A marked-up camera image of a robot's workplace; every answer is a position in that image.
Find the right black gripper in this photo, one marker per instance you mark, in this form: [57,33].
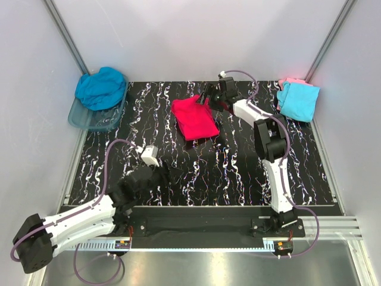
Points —
[209,90]

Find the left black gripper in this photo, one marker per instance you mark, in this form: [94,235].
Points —
[173,176]

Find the red t shirt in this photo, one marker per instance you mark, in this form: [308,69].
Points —
[195,120]

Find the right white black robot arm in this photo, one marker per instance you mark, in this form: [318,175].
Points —
[271,140]

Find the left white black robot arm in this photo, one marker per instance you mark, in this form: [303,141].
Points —
[39,240]

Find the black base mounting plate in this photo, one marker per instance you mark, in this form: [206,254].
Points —
[206,227]

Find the folded light blue t shirt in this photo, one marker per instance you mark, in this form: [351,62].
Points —
[298,101]

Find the blue crumpled t shirt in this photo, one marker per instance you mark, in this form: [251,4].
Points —
[102,90]

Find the clear teal plastic bin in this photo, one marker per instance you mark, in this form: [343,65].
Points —
[97,121]

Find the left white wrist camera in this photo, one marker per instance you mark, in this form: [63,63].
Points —
[148,155]

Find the white slotted cable duct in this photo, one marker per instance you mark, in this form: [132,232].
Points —
[103,245]

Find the left aluminium corner post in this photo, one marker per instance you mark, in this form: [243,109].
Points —
[65,34]

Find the aluminium corner post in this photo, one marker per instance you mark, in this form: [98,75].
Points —
[65,34]
[330,37]

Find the right aluminium corner post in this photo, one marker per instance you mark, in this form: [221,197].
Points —
[330,37]

